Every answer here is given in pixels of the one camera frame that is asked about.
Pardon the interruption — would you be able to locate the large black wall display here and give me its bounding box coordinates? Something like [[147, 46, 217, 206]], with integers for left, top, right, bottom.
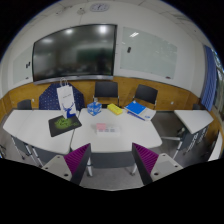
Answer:
[[31, 23, 118, 85]]

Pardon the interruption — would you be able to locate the navy dotted chair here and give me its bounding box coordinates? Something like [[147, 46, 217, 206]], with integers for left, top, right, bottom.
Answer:
[[38, 83, 86, 111]]

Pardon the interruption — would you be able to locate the white side table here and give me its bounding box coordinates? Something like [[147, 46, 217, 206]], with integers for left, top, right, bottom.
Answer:
[[161, 109, 215, 159]]

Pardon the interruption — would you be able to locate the white paper bag blue deer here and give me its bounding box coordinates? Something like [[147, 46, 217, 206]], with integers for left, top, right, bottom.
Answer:
[[55, 77, 78, 120]]

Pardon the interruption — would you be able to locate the small glass whiteboard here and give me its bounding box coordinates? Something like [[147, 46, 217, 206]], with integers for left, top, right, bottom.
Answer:
[[12, 46, 34, 84]]

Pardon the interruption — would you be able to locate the dark grey chair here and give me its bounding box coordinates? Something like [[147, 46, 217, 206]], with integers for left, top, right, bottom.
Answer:
[[16, 98, 33, 111]]

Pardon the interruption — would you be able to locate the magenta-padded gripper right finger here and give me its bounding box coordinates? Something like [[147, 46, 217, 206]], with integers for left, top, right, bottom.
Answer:
[[131, 142, 184, 186]]

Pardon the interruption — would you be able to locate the white power strip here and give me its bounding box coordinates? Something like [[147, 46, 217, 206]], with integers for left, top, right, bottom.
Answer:
[[95, 125, 121, 137]]

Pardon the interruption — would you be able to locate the blue tissue box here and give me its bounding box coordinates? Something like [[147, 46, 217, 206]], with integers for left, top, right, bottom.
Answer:
[[86, 101, 103, 117]]

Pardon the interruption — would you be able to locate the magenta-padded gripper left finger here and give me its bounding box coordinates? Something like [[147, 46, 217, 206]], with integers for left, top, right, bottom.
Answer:
[[41, 143, 92, 186]]

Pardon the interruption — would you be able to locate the black office chair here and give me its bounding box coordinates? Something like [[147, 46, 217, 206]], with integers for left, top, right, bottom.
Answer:
[[92, 80, 121, 108], [132, 83, 159, 109]]

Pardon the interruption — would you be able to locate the yellow box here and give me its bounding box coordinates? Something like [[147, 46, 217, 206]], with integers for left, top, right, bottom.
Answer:
[[106, 103, 124, 116]]

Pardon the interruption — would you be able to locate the large glass whiteboard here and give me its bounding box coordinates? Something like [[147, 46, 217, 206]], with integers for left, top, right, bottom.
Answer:
[[119, 26, 179, 80]]

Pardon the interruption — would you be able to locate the pink charger block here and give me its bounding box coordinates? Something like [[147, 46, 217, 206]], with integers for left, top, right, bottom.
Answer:
[[95, 122, 107, 131]]

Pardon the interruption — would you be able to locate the blue curtain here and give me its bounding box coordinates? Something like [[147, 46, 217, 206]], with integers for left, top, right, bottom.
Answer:
[[200, 45, 218, 112]]

